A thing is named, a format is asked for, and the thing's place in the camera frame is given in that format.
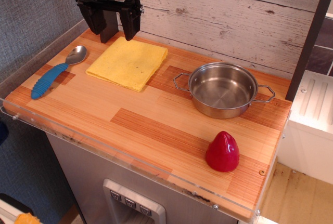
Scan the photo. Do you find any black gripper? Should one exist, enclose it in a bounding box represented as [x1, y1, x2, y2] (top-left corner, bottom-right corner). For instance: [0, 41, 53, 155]
[77, 0, 142, 41]

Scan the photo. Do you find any blue handled metal spoon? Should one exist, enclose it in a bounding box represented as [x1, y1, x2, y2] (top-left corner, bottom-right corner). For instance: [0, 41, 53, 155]
[31, 45, 87, 99]

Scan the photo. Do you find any yellow rag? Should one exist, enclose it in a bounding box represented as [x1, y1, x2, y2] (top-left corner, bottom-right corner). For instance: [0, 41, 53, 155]
[86, 37, 168, 92]

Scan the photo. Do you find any stainless steel pot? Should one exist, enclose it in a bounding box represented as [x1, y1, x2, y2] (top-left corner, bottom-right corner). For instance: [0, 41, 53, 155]
[173, 62, 275, 119]

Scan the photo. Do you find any clear acrylic edge guard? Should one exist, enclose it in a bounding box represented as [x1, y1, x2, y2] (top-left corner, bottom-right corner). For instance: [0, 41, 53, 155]
[2, 101, 260, 223]

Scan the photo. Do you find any grey toy fridge cabinet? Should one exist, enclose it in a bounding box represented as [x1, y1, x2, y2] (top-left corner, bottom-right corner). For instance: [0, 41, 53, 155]
[47, 134, 238, 223]

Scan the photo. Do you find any red toy pepper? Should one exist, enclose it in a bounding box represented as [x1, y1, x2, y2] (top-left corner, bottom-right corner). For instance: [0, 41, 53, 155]
[206, 131, 240, 172]

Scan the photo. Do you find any silver dispenser panel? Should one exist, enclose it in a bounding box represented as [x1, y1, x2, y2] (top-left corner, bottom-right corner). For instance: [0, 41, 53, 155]
[103, 179, 167, 223]

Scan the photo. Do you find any yellow object bottom left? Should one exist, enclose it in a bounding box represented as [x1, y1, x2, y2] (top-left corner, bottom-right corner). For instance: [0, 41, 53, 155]
[14, 213, 41, 224]

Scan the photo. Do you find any white toy sink unit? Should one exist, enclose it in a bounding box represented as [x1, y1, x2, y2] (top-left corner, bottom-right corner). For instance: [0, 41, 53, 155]
[277, 12, 333, 185]

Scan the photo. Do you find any dark vertical post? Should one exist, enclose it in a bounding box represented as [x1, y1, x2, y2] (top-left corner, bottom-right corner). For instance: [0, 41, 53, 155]
[285, 0, 331, 101]

